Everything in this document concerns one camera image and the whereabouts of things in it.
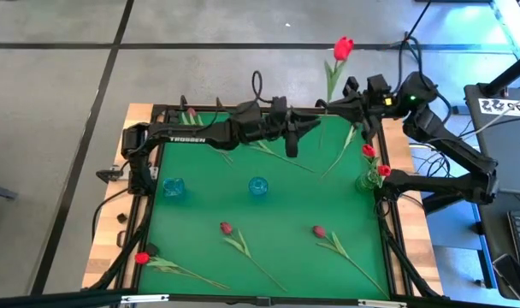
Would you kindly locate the narrow blue glass vase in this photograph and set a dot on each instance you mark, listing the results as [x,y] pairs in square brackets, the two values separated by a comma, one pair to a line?
[258,186]

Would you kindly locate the black rig beam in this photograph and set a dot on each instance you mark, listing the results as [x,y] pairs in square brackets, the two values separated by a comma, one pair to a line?
[50,299]

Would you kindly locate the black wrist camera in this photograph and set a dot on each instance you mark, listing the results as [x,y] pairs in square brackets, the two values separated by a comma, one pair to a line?
[378,85]
[293,145]

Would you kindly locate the dark side desk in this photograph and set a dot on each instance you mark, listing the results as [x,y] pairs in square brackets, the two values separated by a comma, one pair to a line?
[495,231]

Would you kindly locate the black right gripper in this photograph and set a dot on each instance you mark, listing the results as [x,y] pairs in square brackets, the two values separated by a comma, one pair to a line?
[379,111]

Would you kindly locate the wide teal glass vase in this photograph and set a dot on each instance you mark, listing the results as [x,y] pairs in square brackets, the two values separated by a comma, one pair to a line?
[173,187]

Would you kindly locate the silver beam bracket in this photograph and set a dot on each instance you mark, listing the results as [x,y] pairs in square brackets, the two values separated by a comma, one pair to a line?
[144,298]
[382,303]

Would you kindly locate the black slanted device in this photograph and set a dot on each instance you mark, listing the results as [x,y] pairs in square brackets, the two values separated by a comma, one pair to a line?
[514,276]

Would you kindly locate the small black bracket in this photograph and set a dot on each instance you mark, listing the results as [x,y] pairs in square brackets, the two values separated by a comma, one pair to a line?
[121,238]

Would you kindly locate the black metal table frame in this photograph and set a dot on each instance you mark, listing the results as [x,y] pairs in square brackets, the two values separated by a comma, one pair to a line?
[221,296]

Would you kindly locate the small black block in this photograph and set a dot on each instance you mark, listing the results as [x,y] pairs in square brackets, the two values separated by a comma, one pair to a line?
[122,217]

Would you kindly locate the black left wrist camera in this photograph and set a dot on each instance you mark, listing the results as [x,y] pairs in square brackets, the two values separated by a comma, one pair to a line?
[293,145]

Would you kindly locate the black tripod stand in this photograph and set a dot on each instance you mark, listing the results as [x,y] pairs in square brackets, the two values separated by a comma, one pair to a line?
[423,13]

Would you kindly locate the green glass vase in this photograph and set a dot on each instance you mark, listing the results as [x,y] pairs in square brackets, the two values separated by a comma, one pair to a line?
[364,185]

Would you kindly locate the dark red artificial tulip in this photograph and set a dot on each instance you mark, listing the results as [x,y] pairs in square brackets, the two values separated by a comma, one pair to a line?
[226,228]
[192,112]
[319,231]
[264,147]

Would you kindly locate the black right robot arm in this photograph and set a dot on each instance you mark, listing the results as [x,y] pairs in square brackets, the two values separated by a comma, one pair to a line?
[448,145]

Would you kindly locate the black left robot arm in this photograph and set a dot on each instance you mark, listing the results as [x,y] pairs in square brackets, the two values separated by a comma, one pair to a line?
[179,137]

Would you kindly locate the grey case with label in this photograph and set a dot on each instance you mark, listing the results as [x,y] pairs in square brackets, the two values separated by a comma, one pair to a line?
[516,149]

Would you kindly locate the green stems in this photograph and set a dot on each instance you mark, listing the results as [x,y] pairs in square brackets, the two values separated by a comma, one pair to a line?
[173,113]

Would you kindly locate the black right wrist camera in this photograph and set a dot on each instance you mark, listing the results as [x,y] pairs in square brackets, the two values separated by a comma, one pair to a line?
[378,85]

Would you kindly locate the green table mat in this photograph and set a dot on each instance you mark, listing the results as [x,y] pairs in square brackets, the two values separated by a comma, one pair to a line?
[285,214]

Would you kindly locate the black frame clamp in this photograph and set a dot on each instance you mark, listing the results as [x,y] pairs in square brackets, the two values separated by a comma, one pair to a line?
[183,102]
[322,102]

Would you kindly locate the grey floor object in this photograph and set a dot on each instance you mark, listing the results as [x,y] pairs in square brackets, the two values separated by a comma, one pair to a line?
[1,191]

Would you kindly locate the thick black pole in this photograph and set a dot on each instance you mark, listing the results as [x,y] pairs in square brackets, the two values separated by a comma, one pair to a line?
[508,75]

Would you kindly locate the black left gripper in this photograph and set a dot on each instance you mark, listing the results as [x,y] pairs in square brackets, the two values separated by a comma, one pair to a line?
[281,124]

